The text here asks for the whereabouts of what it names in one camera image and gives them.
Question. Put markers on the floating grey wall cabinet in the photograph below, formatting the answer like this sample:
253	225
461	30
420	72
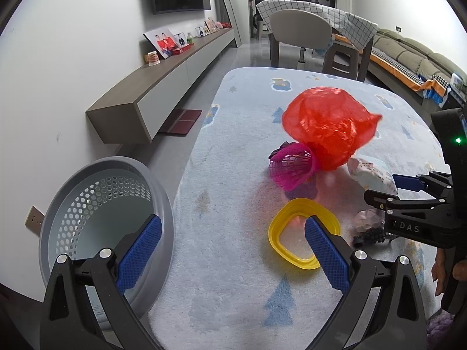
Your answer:
146	84

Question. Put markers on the white printed packet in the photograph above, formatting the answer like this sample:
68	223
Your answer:
368	175

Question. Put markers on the dark red bathroom scale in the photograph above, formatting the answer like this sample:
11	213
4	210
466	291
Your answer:
180	122

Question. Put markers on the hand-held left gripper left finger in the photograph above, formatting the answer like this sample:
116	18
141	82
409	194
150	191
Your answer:
140	251

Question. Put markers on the printed paper cup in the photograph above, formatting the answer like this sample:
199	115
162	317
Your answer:
152	58

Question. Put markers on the white plastic stool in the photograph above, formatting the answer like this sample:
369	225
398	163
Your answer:
261	29

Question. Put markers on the small photo frame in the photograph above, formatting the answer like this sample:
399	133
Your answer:
179	39

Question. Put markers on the red plastic bag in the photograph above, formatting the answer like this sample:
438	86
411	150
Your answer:
324	120

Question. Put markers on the person's right hand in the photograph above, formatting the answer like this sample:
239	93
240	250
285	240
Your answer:
439	269

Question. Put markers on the flat red box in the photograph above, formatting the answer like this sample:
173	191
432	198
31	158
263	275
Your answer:
182	48

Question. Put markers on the bronze wall socket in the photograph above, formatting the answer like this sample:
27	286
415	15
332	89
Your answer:
34	220

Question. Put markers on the grey perforated plastic basket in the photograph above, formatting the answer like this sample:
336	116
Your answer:
91	204

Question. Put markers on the leaning tall mirror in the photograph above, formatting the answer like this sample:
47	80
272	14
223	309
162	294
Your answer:
228	11

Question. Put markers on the grey dining chair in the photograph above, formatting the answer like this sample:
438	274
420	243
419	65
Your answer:
299	29

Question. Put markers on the pink plush toy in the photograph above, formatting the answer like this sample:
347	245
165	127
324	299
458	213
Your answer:
223	25

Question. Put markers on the checked tablecloth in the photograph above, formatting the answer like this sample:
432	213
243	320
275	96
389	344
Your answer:
328	11

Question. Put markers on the orange houndstooth sofa cover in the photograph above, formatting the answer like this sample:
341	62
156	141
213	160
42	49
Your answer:
397	65

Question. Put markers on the green grey sofa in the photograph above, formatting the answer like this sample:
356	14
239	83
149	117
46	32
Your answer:
401	42

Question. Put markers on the large photo frame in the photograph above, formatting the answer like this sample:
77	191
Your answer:
164	42

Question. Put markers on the grey plastic stool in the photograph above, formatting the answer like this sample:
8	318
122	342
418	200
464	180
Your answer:
343	58

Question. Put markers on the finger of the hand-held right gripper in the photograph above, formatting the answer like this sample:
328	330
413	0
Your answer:
379	197
405	181

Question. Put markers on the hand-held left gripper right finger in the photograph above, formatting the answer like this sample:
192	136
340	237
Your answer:
326	251

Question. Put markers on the purple fuzzy cloth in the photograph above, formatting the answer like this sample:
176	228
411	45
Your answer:
439	326

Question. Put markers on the light blue patterned rug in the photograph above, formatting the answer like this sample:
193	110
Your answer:
237	153

